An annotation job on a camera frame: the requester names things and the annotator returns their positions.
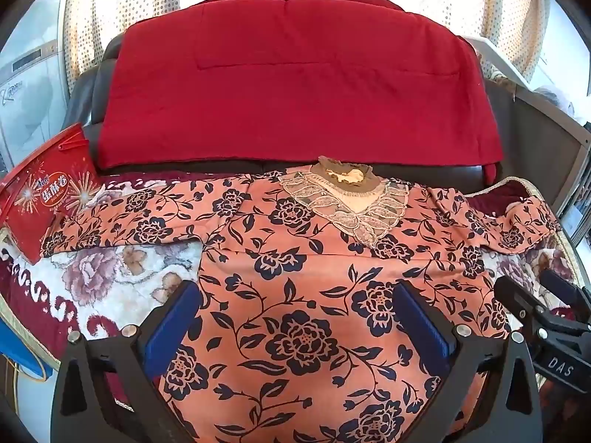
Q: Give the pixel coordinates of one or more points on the grey side panel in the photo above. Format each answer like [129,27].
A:
[551,147]

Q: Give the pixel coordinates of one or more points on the white appliance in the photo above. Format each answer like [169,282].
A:
[32,69]

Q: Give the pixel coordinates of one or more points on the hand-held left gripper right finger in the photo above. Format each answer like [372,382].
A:
[425,328]

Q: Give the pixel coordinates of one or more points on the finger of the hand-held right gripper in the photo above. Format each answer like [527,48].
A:
[517,296]
[564,288]

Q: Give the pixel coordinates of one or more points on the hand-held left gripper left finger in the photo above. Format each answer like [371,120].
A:
[171,324]

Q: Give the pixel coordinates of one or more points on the red blanket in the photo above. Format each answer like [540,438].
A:
[286,83]

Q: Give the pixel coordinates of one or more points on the blue bag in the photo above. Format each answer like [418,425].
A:
[23,350]

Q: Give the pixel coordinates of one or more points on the maroon white floral sofa blanket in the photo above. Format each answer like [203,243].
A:
[106,277]

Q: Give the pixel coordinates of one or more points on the orange floral blouse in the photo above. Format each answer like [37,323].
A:
[295,295]

